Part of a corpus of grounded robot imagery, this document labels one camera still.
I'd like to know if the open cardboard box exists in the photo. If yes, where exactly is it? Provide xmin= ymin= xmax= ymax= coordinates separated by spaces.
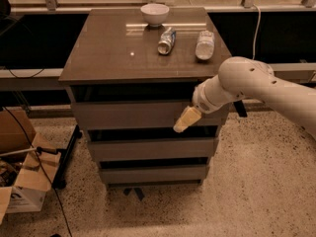
xmin=0 ymin=111 xmax=61 ymax=224

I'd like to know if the white ceramic bowl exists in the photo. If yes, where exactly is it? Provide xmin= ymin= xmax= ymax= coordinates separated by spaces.
xmin=140 ymin=3 xmax=170 ymax=27

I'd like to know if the grey bottom drawer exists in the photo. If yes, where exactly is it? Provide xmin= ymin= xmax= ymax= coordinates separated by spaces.
xmin=99 ymin=165 xmax=209 ymax=184

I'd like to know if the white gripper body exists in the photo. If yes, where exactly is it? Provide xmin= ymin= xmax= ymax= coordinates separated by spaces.
xmin=192 ymin=83 xmax=218 ymax=114

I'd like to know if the grey drawer cabinet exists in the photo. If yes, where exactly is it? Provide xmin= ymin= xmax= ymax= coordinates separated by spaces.
xmin=59 ymin=8 xmax=230 ymax=187

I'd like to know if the grey drawer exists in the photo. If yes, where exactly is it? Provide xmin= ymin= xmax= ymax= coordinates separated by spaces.
xmin=99 ymin=165 xmax=209 ymax=184
xmin=70 ymin=98 xmax=231 ymax=131
xmin=88 ymin=138 xmax=218 ymax=161

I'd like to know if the black stand base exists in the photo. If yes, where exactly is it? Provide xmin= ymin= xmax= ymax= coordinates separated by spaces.
xmin=52 ymin=125 xmax=82 ymax=190

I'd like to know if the white hanging cable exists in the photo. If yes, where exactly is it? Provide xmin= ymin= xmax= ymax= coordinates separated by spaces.
xmin=251 ymin=3 xmax=262 ymax=61

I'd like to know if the grey middle drawer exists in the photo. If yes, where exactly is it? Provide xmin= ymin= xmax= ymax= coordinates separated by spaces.
xmin=88 ymin=138 xmax=218 ymax=161

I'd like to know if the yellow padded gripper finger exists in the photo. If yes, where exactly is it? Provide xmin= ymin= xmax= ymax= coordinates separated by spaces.
xmin=173 ymin=106 xmax=201 ymax=133

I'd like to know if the white plastic bottle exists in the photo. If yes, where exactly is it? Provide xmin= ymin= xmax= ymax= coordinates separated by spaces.
xmin=196 ymin=31 xmax=214 ymax=60

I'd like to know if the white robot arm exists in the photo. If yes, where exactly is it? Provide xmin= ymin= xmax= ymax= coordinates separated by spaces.
xmin=174 ymin=56 xmax=316 ymax=138

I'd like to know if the crushed silver blue can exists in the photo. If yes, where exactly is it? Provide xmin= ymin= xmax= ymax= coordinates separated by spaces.
xmin=157 ymin=27 xmax=176 ymax=55

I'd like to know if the grey top drawer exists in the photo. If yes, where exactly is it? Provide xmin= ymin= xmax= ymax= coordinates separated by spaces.
xmin=70 ymin=98 xmax=231 ymax=131

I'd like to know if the black floor cable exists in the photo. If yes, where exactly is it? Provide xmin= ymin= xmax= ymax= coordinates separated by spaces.
xmin=1 ymin=106 xmax=74 ymax=237

